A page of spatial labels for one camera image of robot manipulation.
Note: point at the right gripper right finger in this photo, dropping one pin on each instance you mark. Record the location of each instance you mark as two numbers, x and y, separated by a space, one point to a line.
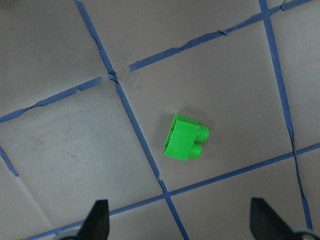
265 223

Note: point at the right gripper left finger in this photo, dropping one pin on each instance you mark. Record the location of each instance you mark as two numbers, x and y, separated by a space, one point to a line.
96 226

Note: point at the green toy block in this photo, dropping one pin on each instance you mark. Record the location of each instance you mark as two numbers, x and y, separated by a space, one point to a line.
185 138

